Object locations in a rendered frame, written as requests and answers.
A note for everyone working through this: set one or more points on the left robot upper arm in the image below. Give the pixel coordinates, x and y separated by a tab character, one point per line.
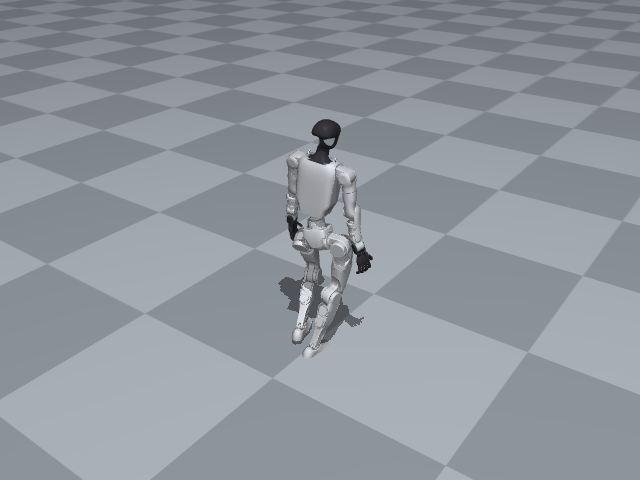
292	162

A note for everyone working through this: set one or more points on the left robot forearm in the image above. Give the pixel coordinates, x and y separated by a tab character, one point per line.
292	205

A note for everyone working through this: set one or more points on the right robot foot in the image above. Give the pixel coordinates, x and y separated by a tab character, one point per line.
309	352

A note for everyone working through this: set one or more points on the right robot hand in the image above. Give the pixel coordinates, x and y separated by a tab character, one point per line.
362	259

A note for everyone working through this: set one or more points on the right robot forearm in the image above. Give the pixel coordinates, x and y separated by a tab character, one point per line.
353	225

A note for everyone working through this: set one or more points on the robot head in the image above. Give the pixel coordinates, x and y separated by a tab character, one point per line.
324	129

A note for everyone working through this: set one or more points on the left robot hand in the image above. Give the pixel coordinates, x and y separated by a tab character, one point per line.
292	226

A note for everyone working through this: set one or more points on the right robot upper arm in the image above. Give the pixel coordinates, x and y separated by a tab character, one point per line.
347	178

